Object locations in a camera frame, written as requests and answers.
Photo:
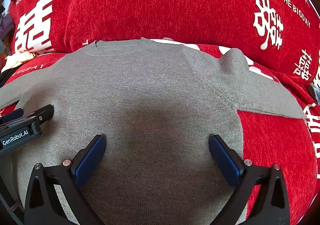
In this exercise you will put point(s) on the pile of dark clothes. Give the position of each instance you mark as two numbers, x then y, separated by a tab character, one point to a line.
7	27

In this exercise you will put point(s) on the grey blue crumpled cloth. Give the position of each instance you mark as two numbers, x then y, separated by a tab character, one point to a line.
315	93

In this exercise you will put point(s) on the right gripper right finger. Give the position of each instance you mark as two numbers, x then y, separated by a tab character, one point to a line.
272	203

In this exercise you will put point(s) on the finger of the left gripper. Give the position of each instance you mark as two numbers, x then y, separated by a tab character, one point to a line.
40	116
12	116

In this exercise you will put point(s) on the black garment at bedside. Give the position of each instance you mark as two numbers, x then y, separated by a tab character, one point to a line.
4	76

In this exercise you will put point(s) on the grey knit sweater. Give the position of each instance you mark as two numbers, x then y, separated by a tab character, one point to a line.
140	119

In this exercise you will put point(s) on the cream yellow cloth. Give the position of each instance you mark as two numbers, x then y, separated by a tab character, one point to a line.
17	59

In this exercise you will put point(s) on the red wedding quilt roll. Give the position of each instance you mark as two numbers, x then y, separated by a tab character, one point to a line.
282	35

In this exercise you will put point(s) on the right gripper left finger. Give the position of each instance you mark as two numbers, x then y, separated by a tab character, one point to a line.
42	205

